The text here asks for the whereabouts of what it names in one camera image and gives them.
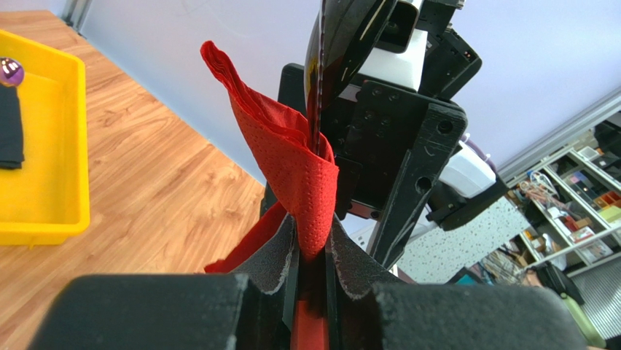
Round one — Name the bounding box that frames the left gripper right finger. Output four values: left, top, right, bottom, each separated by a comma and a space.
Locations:
325, 218, 404, 349

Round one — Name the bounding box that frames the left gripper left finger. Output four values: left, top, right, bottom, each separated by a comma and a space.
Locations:
234, 216, 300, 349

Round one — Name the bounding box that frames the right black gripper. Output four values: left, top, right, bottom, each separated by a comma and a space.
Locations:
259, 74, 467, 268

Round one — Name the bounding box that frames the red paper napkin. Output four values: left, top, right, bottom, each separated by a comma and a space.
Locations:
200, 41, 339, 349

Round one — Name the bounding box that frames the black knife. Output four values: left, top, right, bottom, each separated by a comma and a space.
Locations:
304, 0, 327, 155

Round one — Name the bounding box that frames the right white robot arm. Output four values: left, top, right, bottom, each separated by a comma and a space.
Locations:
322, 75, 506, 268

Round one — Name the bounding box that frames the black napkin roll purple spoon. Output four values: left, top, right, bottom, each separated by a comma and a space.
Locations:
1, 57, 25, 170

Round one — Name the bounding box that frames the speckled grey partition panel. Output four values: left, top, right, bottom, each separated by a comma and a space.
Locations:
397, 198, 530, 284

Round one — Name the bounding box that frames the metal storage shelf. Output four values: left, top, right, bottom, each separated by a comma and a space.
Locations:
503, 120, 620, 277

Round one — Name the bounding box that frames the yellow plastic bin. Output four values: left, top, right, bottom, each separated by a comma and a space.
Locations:
1, 31, 90, 246

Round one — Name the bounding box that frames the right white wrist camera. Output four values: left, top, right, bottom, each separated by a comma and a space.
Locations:
356, 0, 484, 101

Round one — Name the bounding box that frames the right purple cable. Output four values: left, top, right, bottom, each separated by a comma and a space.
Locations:
463, 136, 499, 171

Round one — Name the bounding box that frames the aluminium frame post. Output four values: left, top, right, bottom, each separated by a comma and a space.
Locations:
60, 0, 93, 36

